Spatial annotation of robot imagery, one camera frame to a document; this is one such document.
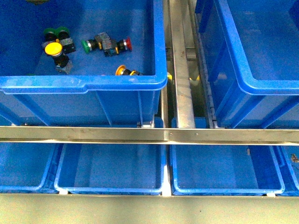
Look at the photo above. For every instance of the large blue empty bin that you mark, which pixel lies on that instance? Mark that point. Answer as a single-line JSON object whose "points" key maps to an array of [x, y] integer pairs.
{"points": [[251, 50]]}

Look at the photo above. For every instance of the yellow push button at rim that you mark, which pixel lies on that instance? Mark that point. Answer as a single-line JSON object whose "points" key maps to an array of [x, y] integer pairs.
{"points": [[123, 71]]}

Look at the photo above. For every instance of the large blue bin with buttons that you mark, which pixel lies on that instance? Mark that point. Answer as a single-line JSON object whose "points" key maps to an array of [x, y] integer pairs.
{"points": [[33, 92]]}

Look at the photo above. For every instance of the lower centre-right blue bin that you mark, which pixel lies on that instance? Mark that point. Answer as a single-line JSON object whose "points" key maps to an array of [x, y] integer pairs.
{"points": [[225, 170]]}

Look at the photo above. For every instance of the small dark metal parts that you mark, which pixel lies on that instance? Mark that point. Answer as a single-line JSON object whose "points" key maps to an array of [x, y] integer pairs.
{"points": [[294, 158]]}

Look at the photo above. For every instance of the lower centre-left blue bin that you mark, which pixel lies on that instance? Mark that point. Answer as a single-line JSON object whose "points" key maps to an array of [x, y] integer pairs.
{"points": [[111, 169]]}

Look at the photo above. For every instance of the green push button centre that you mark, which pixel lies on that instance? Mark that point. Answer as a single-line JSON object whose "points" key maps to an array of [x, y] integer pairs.
{"points": [[95, 43]]}

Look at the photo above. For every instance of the steel front cross rail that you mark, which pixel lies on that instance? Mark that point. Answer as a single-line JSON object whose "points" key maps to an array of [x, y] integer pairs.
{"points": [[168, 136]]}

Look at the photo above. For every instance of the lower far-left blue bin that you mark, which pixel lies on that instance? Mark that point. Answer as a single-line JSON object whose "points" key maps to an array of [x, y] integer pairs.
{"points": [[29, 167]]}

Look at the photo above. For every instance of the green push button far left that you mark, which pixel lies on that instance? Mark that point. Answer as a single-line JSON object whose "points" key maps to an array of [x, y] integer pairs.
{"points": [[49, 36]]}

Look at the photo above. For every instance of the steel centre divider rail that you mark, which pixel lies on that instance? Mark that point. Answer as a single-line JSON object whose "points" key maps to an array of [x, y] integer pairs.
{"points": [[184, 106]]}

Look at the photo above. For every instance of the lower far-right blue bin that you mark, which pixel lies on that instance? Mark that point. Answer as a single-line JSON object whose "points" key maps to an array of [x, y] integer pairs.
{"points": [[288, 169]]}

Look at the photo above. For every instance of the yellow mushroom push button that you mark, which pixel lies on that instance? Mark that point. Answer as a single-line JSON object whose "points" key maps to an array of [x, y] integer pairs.
{"points": [[62, 62]]}

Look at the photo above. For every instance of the red push button lying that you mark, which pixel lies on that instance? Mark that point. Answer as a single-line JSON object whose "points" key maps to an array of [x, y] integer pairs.
{"points": [[112, 47]]}

